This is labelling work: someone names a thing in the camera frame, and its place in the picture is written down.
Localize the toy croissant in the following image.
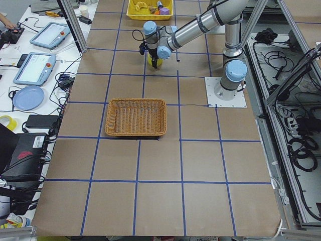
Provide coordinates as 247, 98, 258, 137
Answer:
134, 2, 148, 11

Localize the black laptop computer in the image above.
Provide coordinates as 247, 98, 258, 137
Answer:
1, 125, 49, 182

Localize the upper teach pendant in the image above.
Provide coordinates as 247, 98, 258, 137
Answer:
30, 22, 71, 50

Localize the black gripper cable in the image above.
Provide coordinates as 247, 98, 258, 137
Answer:
132, 26, 161, 56

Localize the lower teach pendant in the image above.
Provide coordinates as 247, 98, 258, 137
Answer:
13, 52, 56, 86

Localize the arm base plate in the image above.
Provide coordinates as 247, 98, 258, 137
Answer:
205, 77, 247, 108

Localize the black cloth bundle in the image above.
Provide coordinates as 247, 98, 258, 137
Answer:
254, 28, 278, 44

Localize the spare yellow tape roll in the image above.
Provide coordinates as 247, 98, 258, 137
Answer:
0, 115, 17, 131

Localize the teach pendant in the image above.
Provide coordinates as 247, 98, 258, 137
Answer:
13, 52, 56, 86
30, 22, 71, 50

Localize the purple foam cube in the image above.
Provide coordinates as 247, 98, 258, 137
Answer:
159, 7, 170, 15

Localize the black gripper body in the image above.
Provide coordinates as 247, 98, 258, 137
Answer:
148, 48, 158, 60

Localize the blue plate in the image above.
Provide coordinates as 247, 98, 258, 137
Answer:
13, 86, 45, 110

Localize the small brown toy animal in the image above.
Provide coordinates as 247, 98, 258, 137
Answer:
148, 6, 157, 14

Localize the black flat power brick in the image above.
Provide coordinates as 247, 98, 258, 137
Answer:
26, 115, 58, 129

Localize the black power adapter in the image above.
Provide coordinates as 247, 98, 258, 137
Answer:
79, 16, 92, 25

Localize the brown wicker basket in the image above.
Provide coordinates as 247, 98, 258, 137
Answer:
105, 98, 167, 137

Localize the yellow plastic basket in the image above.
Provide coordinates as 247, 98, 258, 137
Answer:
126, 0, 174, 21

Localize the aluminium frame post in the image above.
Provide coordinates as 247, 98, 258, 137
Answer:
57, 0, 88, 53

